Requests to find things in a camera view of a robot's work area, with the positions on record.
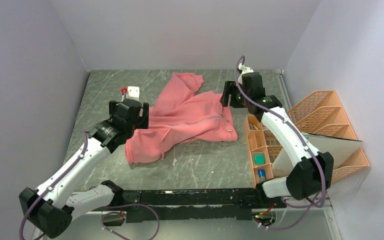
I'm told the pink zip-up jacket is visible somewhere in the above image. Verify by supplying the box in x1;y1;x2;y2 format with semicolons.
124;72;238;164

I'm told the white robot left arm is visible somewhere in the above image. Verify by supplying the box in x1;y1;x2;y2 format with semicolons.
18;99;150;240

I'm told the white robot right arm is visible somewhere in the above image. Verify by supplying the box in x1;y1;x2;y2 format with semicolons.
220;71;334;208

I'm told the green eraser in organizer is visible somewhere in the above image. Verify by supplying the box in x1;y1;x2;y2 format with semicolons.
253;152;266;166

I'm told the orange plastic desk organizer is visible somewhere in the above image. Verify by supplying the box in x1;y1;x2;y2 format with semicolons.
243;90;370;186

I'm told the blue capped item in organizer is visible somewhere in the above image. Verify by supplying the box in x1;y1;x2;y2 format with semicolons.
257;169;266;183

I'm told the white folder in organizer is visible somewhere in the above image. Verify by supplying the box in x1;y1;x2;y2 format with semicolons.
272;132;363;177

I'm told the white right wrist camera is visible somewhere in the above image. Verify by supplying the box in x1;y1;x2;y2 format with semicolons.
237;63;255;85

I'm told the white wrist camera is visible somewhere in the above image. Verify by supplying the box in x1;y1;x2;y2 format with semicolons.
120;86;140;101
237;63;255;85

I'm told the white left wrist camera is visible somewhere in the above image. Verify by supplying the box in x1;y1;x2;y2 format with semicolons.
120;86;140;101

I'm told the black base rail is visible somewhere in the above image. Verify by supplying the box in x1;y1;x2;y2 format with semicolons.
89;187;287;223

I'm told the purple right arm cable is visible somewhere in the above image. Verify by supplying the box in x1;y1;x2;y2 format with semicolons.
234;55;329;232

